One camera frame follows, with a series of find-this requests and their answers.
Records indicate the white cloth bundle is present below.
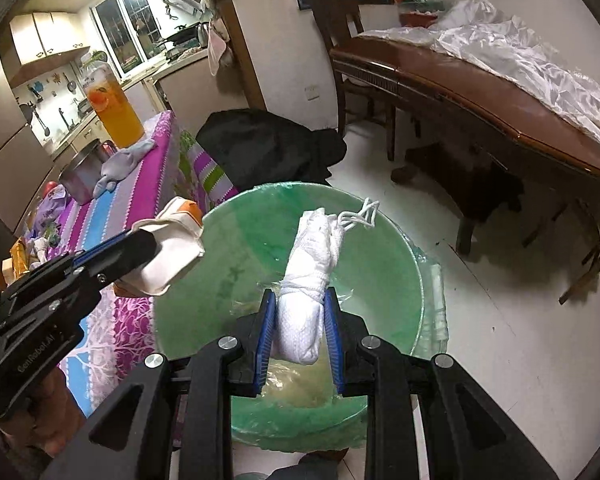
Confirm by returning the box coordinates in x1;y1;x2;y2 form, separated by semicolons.
272;198;379;365

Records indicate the gold orange foil package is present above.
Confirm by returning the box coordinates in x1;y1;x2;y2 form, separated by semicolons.
9;237;30;280

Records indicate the kitchen window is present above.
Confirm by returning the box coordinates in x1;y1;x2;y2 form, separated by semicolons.
91;0;164;75

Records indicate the person's left hand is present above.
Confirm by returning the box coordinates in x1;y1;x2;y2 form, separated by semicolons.
0;367;86;457

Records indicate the purple snack bag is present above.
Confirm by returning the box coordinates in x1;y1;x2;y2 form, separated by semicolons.
32;184;70;237

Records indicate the purple striped floral tablecloth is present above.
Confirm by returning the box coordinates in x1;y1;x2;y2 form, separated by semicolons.
46;110;238;416

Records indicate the steel pot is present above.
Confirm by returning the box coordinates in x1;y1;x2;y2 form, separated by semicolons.
59;140;110;205

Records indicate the red apple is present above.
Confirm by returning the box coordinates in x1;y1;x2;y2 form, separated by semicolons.
42;181;59;197

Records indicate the grey cloth glove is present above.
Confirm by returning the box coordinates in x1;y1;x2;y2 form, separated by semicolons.
93;139;156;198

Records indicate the red box behind pot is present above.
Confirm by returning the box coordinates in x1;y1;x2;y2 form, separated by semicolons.
102;140;117;156

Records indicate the silver refrigerator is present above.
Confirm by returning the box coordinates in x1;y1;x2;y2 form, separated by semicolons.
0;58;53;232

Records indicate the orange juice bottle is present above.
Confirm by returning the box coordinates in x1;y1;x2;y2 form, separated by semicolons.
81;58;144;148

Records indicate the black garment on chair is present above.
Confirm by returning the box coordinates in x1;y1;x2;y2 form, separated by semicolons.
196;108;347;192

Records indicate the pink hanging towel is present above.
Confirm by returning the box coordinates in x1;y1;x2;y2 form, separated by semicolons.
208;18;234;76

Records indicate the dark wooden dining table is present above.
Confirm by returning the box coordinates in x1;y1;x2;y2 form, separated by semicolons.
351;37;600;256

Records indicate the wooden chair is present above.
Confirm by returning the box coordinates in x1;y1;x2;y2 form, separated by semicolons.
310;0;396;162

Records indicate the white plastic sheet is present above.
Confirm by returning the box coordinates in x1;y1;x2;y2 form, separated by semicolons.
362;0;600;144

